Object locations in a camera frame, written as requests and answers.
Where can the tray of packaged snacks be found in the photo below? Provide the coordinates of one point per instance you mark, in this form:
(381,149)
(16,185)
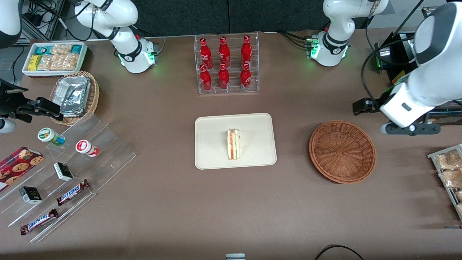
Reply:
(433,156)

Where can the triangular sandwich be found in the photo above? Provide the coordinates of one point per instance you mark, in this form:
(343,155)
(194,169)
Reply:
(233,144)

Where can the small black box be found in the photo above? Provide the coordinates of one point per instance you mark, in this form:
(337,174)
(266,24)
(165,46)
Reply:
(30,195)
(63,171)

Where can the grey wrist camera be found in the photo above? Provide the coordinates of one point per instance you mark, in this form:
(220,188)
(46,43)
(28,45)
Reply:
(411,129)
(6,125)

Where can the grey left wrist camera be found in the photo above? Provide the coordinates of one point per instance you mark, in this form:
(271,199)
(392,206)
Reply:
(411,129)

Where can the yellow snack packet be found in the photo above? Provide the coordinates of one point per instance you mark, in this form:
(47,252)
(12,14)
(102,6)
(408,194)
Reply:
(34,63)

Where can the cream plastic tray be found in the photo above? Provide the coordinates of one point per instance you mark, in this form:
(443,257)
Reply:
(213,141)

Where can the white rectangular snack bin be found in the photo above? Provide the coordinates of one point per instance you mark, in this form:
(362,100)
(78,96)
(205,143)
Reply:
(83,57)

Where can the light tan wicker basket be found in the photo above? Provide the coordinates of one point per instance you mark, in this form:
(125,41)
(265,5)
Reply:
(94,97)

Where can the brown Snickers bar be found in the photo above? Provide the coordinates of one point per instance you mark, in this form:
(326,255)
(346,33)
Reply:
(72,192)
(39,221)

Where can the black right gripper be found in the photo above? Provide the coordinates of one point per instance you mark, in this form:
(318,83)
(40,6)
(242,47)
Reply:
(11,102)

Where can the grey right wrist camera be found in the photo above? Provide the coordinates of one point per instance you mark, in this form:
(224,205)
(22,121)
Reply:
(6,125)

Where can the red chocolate chip cookie box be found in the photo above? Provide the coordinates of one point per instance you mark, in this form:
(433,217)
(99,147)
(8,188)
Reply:
(18,166)

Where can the clear acrylic stepped display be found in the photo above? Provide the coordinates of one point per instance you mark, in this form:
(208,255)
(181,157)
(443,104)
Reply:
(108,151)

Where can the teal snack packet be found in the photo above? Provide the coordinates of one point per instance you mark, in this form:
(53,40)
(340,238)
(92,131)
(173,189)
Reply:
(42,50)
(76,48)

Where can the aluminium frame rack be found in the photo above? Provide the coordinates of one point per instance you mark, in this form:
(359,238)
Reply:
(47,21)

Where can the brown round wicker basket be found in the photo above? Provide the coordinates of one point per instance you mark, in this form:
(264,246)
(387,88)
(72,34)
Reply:
(343,151)

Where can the small grey white object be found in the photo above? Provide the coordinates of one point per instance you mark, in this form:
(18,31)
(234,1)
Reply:
(235,256)

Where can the clear acrylic bottle rack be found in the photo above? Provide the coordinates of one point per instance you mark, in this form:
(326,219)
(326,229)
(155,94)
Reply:
(234,91)

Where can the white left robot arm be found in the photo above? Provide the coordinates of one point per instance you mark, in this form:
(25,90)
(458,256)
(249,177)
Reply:
(433,72)

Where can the red cola bottle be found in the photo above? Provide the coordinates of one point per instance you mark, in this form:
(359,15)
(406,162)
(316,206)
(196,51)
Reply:
(224,53)
(205,54)
(205,81)
(247,52)
(245,79)
(223,79)

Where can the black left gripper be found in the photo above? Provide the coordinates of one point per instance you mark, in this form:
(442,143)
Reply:
(372,103)

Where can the black food warmer appliance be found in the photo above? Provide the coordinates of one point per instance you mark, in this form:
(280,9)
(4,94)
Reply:
(393,54)

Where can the red lidded white cup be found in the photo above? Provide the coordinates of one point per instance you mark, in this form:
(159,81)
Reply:
(86,147)

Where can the silver foil packet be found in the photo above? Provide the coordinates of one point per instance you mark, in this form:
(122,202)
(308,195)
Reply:
(70,108)
(75,86)

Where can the clear cracker bag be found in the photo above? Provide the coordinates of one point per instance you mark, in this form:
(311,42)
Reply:
(61,49)
(47,62)
(66,62)

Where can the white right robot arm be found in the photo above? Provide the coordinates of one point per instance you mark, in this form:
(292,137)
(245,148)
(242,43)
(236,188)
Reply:
(119,14)

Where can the green lidded white cup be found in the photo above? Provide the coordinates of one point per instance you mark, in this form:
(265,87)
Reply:
(48,135)

